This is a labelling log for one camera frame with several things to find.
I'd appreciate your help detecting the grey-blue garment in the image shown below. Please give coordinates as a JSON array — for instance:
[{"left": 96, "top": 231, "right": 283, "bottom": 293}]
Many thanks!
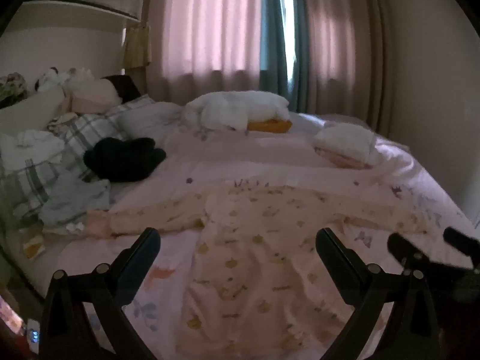
[{"left": 39, "top": 174, "right": 112, "bottom": 229}]

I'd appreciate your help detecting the beige hanging cloth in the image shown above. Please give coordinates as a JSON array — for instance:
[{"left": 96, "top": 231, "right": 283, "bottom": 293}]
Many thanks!
[{"left": 125, "top": 23, "right": 152, "bottom": 67}]

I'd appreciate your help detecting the pink printed blanket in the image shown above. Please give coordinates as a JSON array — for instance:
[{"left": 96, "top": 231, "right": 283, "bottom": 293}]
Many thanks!
[{"left": 37, "top": 125, "right": 480, "bottom": 360}]

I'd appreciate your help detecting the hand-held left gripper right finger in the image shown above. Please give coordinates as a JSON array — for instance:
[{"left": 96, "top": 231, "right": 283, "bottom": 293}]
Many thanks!
[{"left": 316, "top": 228, "right": 439, "bottom": 360}]

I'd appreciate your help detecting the white duck plush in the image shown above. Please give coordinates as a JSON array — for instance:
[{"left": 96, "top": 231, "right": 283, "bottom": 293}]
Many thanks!
[{"left": 182, "top": 90, "right": 293, "bottom": 134}]

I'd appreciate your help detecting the white plush toy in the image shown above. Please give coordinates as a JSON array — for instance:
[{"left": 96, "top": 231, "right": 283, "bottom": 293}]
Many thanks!
[{"left": 35, "top": 67, "right": 94, "bottom": 93}]

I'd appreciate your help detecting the white pillow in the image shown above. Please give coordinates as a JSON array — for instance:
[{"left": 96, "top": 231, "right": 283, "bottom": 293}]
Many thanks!
[{"left": 116, "top": 101, "right": 184, "bottom": 140}]

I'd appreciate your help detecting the pink cushion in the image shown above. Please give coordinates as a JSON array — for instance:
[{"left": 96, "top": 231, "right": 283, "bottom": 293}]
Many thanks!
[{"left": 70, "top": 79, "right": 123, "bottom": 114}]

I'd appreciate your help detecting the crumpled white cloth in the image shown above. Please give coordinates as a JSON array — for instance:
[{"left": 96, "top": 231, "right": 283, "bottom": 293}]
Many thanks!
[{"left": 0, "top": 129, "right": 67, "bottom": 166}]

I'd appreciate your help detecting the black garment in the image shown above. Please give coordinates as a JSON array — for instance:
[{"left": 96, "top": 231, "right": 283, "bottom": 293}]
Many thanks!
[{"left": 83, "top": 137, "right": 167, "bottom": 182}]

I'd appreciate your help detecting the white device with blue lights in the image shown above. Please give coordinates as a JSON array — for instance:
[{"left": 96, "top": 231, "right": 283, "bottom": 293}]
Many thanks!
[{"left": 23, "top": 319, "right": 41, "bottom": 354}]

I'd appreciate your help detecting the pink curtain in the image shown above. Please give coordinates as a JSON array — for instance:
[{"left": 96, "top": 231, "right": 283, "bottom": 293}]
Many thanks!
[{"left": 147, "top": 0, "right": 271, "bottom": 103}]

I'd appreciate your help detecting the folded white garment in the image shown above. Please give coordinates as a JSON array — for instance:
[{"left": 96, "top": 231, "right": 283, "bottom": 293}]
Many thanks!
[{"left": 312, "top": 122, "right": 384, "bottom": 167}]

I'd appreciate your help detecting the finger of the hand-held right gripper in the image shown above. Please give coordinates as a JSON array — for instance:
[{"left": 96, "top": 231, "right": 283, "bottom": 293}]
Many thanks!
[
  {"left": 443, "top": 227, "right": 480, "bottom": 260},
  {"left": 387, "top": 233, "right": 471, "bottom": 276}
]

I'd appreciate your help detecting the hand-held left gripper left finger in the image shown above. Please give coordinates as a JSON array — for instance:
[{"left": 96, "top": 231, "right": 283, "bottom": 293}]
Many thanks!
[{"left": 39, "top": 228, "right": 162, "bottom": 360}]

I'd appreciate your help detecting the floral cloth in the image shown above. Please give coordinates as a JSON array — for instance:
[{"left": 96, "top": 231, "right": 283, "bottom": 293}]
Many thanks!
[{"left": 0, "top": 72, "right": 28, "bottom": 103}]

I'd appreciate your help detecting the teal curtain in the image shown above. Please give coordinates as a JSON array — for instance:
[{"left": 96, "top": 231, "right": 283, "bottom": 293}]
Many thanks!
[{"left": 258, "top": 0, "right": 313, "bottom": 110}]

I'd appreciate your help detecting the dark headboard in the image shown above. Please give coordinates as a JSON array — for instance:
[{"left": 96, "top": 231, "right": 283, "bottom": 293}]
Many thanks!
[{"left": 102, "top": 75, "right": 142, "bottom": 103}]

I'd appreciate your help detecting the cream printed baby garment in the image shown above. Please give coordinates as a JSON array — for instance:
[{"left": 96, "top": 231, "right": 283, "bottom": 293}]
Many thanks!
[{"left": 86, "top": 185, "right": 428, "bottom": 360}]

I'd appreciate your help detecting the small orange-white cloth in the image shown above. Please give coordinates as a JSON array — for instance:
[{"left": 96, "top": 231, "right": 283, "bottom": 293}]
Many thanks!
[{"left": 22, "top": 233, "right": 46, "bottom": 260}]

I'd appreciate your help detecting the plaid pillow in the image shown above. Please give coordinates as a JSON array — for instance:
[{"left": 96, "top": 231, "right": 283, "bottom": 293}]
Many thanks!
[{"left": 0, "top": 95, "right": 155, "bottom": 220}]

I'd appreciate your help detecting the beige-pink curtain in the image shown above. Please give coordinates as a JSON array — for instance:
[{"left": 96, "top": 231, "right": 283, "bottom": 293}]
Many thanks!
[{"left": 299, "top": 0, "right": 396, "bottom": 133}]

